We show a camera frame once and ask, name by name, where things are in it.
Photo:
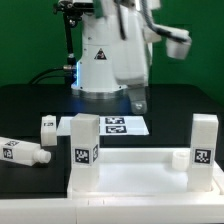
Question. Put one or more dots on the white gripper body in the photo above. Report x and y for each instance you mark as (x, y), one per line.
(127, 47)

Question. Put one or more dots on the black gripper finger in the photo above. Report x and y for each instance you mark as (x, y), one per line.
(137, 98)

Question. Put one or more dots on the white desk top tray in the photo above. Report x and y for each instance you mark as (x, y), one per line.
(140, 172)

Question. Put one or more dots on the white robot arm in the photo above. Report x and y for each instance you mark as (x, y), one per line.
(94, 69)

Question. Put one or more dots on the white front fence bar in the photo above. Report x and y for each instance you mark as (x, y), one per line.
(158, 209)

